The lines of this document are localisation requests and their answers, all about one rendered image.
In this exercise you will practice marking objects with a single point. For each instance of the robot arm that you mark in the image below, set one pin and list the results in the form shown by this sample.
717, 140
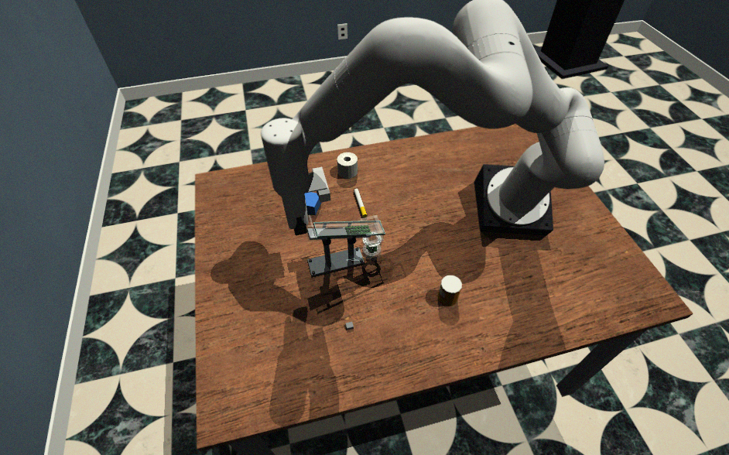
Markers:
422, 52

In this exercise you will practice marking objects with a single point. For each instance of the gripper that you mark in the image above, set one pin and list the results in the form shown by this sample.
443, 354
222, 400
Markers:
296, 213

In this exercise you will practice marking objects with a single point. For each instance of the white cylinder with yellow cap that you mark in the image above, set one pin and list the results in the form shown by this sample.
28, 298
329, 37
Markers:
360, 203

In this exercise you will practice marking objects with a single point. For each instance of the blue rectangular block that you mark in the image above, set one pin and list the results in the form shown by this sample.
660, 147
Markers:
312, 203

